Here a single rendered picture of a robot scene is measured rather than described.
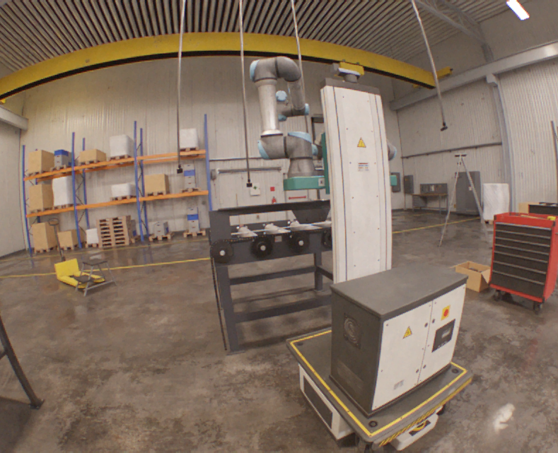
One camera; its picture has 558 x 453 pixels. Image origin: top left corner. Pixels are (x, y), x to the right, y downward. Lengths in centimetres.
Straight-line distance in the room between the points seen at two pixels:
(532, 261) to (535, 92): 921
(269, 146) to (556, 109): 1067
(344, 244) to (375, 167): 42
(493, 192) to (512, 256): 663
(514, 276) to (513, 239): 38
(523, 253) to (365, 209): 202
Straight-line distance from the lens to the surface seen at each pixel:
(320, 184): 125
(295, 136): 127
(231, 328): 210
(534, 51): 1131
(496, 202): 945
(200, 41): 881
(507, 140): 1147
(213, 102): 1172
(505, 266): 302
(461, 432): 164
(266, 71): 134
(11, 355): 209
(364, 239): 129
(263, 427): 158
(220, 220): 188
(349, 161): 123
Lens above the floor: 123
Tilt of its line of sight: 7 degrees down
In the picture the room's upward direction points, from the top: 4 degrees counter-clockwise
